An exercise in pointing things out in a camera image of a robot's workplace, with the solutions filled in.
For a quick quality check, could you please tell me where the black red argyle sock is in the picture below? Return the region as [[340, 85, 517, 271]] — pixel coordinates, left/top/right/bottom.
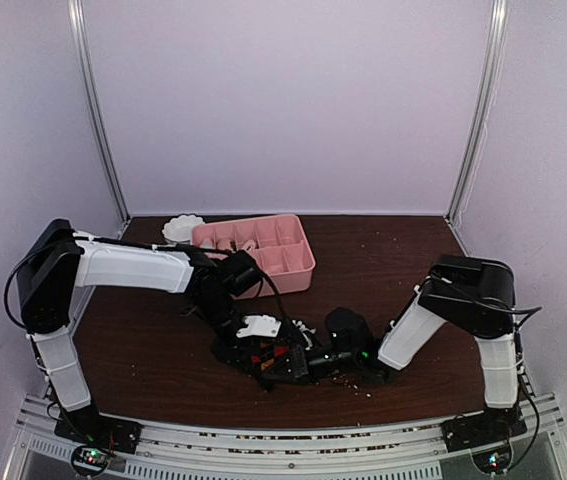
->
[[250, 342, 289, 391]]

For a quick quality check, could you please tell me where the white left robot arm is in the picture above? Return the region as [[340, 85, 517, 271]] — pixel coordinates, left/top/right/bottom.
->
[[6, 219, 288, 444]]

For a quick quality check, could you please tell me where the aluminium frame post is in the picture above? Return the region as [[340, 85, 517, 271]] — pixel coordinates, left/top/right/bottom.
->
[[67, 0, 131, 224], [446, 0, 510, 228]]

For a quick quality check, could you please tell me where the white scalloped ceramic bowl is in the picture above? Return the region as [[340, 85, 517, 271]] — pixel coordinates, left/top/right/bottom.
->
[[162, 214, 205, 245]]

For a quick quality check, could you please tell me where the right aluminium frame post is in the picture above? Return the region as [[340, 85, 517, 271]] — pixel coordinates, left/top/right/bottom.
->
[[446, 0, 510, 228]]

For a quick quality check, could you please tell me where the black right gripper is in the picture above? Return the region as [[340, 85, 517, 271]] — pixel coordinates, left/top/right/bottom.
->
[[269, 348, 362, 389]]

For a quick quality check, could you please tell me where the front aluminium rail base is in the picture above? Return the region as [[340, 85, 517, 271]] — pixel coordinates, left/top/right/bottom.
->
[[0, 394, 567, 479]]

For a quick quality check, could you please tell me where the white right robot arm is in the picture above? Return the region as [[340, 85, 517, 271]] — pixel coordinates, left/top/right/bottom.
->
[[274, 255, 520, 442]]

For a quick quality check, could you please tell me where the beige brown striped sock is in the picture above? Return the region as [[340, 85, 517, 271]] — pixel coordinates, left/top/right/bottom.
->
[[240, 239, 258, 252]]

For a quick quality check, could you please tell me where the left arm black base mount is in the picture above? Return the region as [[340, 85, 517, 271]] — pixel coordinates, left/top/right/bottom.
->
[[54, 403, 142, 454]]

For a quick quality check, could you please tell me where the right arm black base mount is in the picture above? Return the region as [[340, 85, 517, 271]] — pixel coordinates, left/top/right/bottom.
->
[[441, 406, 527, 452]]

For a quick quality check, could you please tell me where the left aluminium frame post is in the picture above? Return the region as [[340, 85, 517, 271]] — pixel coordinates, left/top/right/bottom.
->
[[67, 0, 131, 224]]

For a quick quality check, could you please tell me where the pink divided organizer tray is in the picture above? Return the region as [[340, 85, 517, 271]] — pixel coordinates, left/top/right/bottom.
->
[[191, 214, 316, 294]]

